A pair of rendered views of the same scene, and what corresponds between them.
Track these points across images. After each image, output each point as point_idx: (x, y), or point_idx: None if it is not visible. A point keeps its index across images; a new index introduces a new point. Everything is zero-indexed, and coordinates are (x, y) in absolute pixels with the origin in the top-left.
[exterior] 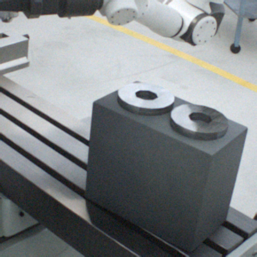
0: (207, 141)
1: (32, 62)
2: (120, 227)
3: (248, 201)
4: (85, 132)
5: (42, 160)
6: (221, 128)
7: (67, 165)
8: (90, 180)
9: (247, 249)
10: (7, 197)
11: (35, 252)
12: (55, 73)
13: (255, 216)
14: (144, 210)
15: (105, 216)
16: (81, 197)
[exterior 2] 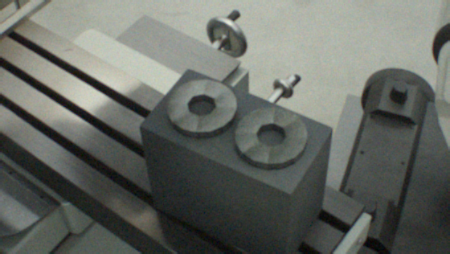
0: (283, 170)
1: None
2: (201, 245)
3: (355, 20)
4: (140, 96)
5: (97, 156)
6: (298, 148)
7: (127, 157)
8: (157, 194)
9: (350, 246)
10: (67, 201)
11: None
12: None
13: (365, 90)
14: (224, 228)
15: (182, 231)
16: (149, 207)
